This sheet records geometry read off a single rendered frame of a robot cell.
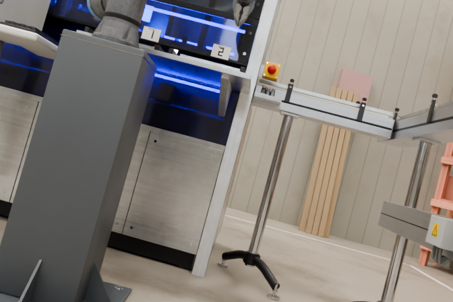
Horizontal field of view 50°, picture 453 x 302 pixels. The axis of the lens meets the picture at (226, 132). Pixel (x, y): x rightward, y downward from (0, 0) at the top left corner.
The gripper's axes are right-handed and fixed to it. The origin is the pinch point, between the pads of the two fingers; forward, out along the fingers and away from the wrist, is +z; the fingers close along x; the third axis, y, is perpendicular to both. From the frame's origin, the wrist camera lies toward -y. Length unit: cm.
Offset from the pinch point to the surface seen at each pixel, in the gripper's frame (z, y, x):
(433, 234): 61, -40, -80
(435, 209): 49, 331, -224
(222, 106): 33.1, 16.2, -1.1
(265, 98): 23.2, 27.6, -18.7
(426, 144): 28, 10, -88
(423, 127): 22, 2, -82
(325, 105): 18, 38, -47
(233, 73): 23.0, -12.4, -4.4
